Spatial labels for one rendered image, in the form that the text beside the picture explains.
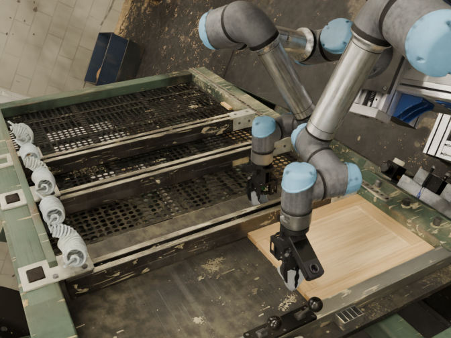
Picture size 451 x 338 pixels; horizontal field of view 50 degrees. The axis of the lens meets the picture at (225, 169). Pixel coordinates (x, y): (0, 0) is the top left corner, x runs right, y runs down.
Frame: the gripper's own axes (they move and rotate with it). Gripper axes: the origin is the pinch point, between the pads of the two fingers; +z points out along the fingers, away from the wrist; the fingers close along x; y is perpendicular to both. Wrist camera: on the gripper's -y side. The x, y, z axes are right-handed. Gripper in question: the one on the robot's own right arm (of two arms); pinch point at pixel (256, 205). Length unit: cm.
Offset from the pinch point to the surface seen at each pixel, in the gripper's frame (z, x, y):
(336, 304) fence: -2, -7, 52
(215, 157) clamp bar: -4.3, 0.0, -31.4
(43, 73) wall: 109, 1, -491
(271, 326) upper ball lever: -13, -32, 57
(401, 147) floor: 29, 125, -42
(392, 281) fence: -3, 13, 53
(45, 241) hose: -24, -73, 16
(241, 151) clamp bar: -3.8, 11.9, -31.1
